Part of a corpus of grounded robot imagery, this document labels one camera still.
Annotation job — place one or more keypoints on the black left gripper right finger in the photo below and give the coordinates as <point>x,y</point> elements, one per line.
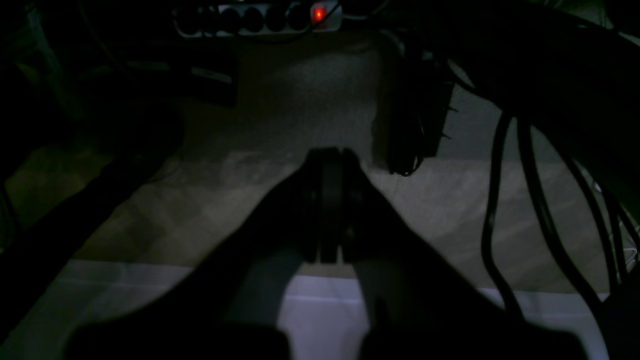
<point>419,307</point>

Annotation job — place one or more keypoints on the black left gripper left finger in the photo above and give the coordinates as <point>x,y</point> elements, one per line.
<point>227,308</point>

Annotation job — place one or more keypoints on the white power strip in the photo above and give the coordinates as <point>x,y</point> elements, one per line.
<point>250,18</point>

